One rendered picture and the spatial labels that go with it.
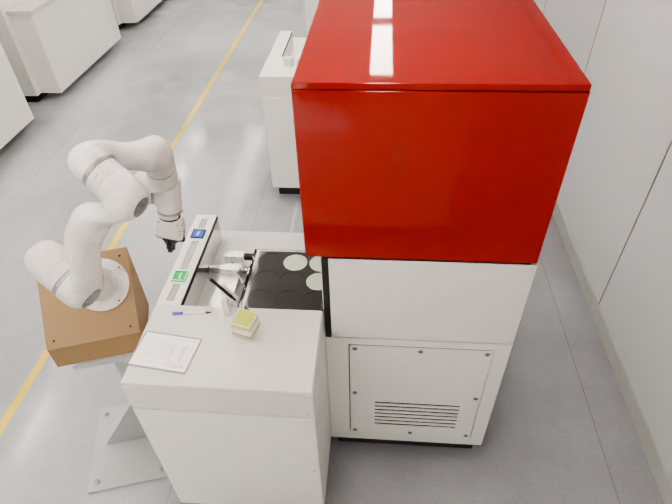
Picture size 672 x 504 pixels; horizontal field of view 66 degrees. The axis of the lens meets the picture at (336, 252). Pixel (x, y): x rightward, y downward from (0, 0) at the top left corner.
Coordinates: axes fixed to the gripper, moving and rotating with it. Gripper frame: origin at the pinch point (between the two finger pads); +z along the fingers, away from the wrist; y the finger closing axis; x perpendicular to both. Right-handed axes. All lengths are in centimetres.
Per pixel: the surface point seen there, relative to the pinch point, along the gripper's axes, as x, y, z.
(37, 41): -353, 245, 103
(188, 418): 50, -21, 30
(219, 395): 50, -31, 13
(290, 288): -1.4, -46.4, 12.3
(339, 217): 15, -58, -40
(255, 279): -5.7, -31.8, 15.4
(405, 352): 16, -94, 18
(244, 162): -237, 15, 118
